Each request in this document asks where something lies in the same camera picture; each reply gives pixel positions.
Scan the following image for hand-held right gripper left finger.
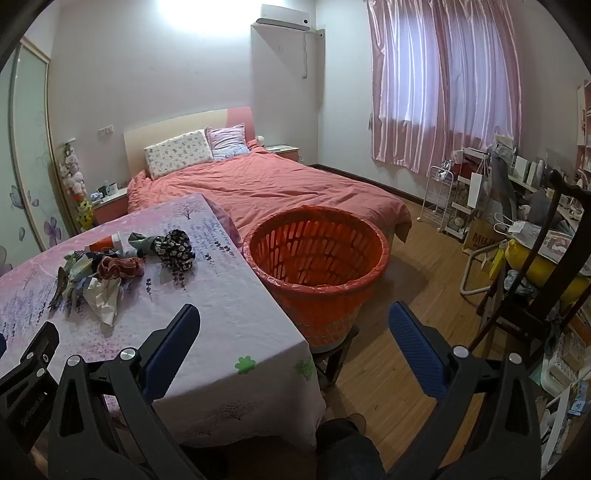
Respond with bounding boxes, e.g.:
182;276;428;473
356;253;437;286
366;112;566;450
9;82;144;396
46;304;204;480

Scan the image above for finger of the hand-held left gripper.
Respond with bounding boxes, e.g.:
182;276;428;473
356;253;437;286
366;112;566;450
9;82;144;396
0;322;61;455

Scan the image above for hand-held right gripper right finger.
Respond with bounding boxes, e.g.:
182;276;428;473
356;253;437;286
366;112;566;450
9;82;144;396
389;301;543;480

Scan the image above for white paper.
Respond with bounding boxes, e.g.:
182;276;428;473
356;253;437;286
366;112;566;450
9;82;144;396
83;277;123;328

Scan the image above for orange plastic laundry basket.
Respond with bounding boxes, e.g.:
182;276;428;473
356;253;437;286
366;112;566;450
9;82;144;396
242;204;391;348

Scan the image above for dark wooden stool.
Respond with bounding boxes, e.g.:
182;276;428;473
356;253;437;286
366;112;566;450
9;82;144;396
311;325;361;391

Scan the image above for pink floral tablecloth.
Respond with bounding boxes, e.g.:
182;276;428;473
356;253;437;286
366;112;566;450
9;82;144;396
0;193;326;453

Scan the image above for red-brown knitted cloth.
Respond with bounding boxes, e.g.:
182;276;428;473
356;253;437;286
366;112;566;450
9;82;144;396
99;256;145;281

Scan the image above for black floral cloth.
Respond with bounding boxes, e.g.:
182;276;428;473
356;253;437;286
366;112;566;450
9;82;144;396
154;229;197;272

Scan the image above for grey-green cloth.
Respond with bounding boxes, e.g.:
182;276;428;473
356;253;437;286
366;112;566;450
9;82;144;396
122;232;160;259

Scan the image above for person's dark trouser leg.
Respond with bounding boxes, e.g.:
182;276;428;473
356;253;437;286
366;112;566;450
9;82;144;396
315;413;393;480

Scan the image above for crumpled multicoloured wrapper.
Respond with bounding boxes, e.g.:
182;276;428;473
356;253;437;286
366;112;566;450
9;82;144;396
56;251;100;311

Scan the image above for red paper cup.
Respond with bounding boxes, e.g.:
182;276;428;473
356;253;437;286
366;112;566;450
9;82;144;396
84;232;123;254

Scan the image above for brown paper bag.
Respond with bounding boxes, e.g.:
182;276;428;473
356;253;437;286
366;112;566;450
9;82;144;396
463;217;506;254

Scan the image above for white shelf trolley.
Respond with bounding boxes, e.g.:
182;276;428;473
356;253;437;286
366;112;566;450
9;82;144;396
445;147;492;243

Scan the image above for dark wooden chair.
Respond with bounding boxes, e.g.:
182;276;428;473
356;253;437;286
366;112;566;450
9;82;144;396
468;169;591;365

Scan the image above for yellow plastic tub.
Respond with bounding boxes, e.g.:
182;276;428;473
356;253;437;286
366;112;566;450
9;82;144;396
505;237;591;298

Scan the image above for pink nightstand with mugs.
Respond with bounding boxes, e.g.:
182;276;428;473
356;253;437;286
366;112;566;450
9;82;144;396
90;185;130;227

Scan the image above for green and yellow plush toy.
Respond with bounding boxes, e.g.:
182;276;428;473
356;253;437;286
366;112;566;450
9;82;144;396
76;199;94;232

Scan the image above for white paper bag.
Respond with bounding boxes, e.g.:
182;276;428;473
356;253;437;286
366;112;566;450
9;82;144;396
466;173;490;210

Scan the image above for hanging plush toys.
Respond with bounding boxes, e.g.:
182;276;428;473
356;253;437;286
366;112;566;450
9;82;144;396
59;143;88;201

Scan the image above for white floral pillow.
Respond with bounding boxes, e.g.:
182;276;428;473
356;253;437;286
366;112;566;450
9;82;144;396
144;130;214;180

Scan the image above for bed with salmon duvet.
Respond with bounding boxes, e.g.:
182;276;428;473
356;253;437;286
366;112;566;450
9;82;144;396
127;144;413;244

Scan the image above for pink striped pillow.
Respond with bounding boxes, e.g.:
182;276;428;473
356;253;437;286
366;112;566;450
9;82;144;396
205;124;250;161

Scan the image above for cream and pink headboard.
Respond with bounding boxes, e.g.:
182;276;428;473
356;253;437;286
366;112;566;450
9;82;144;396
124;107;256;174

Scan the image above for flower-printed wardrobe sliding door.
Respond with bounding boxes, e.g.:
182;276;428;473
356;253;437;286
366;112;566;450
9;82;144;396
0;37;77;278

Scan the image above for pink striped curtain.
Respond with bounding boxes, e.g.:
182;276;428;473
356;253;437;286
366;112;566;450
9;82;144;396
366;0;525;178

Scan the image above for white air conditioner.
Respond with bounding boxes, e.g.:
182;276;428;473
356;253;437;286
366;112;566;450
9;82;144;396
257;4;311;32

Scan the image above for white wire rack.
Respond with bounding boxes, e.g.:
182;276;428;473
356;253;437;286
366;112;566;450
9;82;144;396
420;162;455;230

